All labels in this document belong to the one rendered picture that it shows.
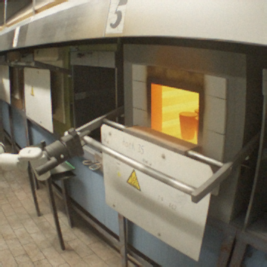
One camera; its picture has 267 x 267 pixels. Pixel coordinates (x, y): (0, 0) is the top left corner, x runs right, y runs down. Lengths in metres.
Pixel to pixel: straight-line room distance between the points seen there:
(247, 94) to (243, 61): 0.10
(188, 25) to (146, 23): 0.15
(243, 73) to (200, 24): 0.34
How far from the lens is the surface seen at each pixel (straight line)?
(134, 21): 0.81
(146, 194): 1.19
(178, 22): 0.69
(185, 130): 1.28
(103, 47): 1.50
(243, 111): 0.96
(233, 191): 1.06
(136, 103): 1.32
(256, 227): 1.13
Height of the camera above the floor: 1.50
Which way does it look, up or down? 17 degrees down
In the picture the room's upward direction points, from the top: 1 degrees counter-clockwise
